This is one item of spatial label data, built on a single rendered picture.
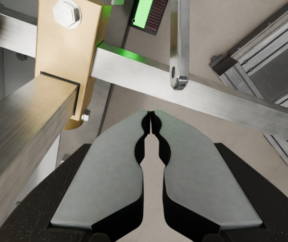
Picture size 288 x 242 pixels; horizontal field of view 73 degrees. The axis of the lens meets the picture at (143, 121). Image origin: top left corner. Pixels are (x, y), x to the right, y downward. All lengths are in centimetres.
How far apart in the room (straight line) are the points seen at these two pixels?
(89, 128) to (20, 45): 25
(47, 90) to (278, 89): 100
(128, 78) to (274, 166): 158
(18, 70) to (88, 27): 35
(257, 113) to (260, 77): 76
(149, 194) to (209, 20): 129
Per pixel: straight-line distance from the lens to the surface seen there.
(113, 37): 35
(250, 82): 97
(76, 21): 18
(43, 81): 20
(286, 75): 106
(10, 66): 53
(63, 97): 18
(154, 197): 171
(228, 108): 23
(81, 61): 19
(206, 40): 109
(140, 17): 34
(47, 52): 20
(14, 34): 23
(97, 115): 40
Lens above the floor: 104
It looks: 59 degrees down
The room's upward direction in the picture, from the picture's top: 178 degrees counter-clockwise
